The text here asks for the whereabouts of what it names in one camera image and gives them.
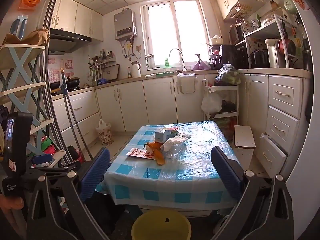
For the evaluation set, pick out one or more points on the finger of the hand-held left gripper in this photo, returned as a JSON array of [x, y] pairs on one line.
[[42, 159], [52, 169]]

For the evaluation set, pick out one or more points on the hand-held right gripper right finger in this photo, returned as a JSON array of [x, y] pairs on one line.
[[226, 172]]

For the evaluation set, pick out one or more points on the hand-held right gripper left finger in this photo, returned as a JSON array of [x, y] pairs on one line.
[[96, 172]]

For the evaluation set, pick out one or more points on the red white paper leaflet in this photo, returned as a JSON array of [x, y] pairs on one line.
[[137, 153]]

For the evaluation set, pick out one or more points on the clear plastic bottle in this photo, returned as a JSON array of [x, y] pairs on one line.
[[176, 153]]

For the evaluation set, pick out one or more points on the white tissue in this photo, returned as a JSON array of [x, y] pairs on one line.
[[150, 150]]

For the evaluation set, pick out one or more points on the large orange peel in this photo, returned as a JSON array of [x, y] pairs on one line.
[[160, 158]]

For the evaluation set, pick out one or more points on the yellow plastic basin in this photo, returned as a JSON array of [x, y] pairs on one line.
[[160, 226]]

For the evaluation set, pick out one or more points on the person's left hand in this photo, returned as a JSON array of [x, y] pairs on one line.
[[12, 203]]

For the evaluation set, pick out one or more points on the red green fabric items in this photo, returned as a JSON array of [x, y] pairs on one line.
[[47, 146]]

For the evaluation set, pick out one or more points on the bin with red bag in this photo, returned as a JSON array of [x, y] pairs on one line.
[[75, 153]]

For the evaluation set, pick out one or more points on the blue checked tablecloth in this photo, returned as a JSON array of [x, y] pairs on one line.
[[195, 160]]

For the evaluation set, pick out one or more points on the floral shopping bag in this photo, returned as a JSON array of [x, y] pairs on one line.
[[105, 135]]

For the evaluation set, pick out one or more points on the small white stool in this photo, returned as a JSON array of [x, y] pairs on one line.
[[243, 136]]

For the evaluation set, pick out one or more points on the red green printed bag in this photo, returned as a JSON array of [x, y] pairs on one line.
[[225, 127]]

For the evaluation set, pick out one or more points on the open white drawer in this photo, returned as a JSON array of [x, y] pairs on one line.
[[271, 155]]

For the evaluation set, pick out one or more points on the dark lidded pan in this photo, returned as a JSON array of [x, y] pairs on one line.
[[228, 107]]

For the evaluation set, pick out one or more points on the large white plastic bag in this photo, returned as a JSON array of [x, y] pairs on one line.
[[211, 103]]

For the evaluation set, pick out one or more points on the black wok on stove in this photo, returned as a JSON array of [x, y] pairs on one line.
[[73, 82]]

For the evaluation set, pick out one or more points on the white blue folding shelf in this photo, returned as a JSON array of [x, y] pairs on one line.
[[22, 67]]

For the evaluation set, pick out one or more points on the white trolley rack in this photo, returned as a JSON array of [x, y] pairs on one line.
[[225, 88]]

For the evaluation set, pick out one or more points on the white refrigerator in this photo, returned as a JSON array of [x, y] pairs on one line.
[[300, 130]]

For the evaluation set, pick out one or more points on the white kitchen base cabinets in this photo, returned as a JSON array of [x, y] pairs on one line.
[[150, 100]]

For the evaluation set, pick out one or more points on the white hanging waste bin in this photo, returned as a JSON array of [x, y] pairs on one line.
[[186, 85]]

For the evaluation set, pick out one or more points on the bag of green vegetables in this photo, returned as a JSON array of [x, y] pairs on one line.
[[227, 76]]

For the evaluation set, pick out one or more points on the black-framed cutting board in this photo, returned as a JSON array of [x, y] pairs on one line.
[[112, 72]]

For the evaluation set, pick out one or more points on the red-capped sauce bottle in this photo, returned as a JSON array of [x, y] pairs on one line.
[[129, 73]]

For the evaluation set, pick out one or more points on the white thermos jug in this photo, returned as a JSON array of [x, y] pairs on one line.
[[136, 70]]

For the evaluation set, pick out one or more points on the purple plastic item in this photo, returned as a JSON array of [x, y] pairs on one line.
[[200, 65]]

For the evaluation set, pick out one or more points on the brown paper bag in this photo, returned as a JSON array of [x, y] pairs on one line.
[[35, 37]]

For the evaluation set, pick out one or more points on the black air fryer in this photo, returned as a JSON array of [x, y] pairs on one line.
[[228, 56]]

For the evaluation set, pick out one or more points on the green sink mat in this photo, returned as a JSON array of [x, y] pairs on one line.
[[160, 75]]

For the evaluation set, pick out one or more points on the black rice cooker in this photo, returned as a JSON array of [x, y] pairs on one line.
[[258, 58]]

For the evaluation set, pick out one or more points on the chrome faucet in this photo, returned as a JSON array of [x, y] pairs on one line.
[[182, 60]]

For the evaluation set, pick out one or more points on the black range hood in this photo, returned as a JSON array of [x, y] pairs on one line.
[[67, 40]]

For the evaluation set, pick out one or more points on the green dish soap bottle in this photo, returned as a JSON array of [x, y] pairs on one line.
[[167, 63]]

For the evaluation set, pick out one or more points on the white electric thermo pot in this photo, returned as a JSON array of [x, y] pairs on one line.
[[272, 52]]

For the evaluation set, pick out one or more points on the black microwave oven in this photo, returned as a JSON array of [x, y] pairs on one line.
[[236, 33]]

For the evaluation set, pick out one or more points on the red frying pan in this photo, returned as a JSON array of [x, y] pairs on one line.
[[287, 46]]

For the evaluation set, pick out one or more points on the black blender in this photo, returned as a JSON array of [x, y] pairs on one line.
[[307, 55]]

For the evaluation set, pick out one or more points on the white countertop shelf rack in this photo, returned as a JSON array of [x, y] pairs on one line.
[[262, 31]]

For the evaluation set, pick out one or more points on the kitchen window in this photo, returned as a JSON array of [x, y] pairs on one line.
[[175, 32]]

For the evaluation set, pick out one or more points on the grey gas water heater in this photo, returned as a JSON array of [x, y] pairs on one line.
[[125, 25]]

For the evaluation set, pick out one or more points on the clear food container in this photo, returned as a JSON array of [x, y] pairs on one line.
[[270, 18]]

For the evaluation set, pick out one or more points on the pale green round appliance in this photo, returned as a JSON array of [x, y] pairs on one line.
[[290, 5]]

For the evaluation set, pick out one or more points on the red lion stickers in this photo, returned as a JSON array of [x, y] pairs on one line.
[[298, 0]]

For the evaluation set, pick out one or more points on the grey metal door frame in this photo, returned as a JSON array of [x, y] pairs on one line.
[[48, 105]]

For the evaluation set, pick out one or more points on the wall utensil rack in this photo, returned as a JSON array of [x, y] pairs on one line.
[[100, 62]]

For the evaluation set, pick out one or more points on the wall socket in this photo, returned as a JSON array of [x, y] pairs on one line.
[[138, 48]]

